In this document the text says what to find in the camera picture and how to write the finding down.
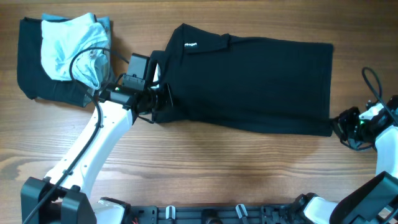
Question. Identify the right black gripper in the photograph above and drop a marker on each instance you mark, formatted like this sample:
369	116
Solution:
339	125

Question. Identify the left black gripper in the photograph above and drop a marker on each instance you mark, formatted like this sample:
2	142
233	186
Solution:
167	98

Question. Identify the black polo shirt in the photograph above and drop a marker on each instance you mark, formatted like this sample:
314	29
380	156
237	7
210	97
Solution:
255	84

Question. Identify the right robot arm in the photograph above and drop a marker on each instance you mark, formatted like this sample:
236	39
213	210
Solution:
376	200

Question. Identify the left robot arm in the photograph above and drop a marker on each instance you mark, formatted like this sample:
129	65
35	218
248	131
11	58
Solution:
62	196

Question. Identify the light blue crumpled garment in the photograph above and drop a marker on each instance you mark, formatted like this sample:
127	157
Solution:
66	46

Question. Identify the black folded garment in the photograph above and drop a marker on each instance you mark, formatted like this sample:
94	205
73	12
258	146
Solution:
31	76

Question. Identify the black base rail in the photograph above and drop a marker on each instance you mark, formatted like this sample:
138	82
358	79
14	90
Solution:
239	214

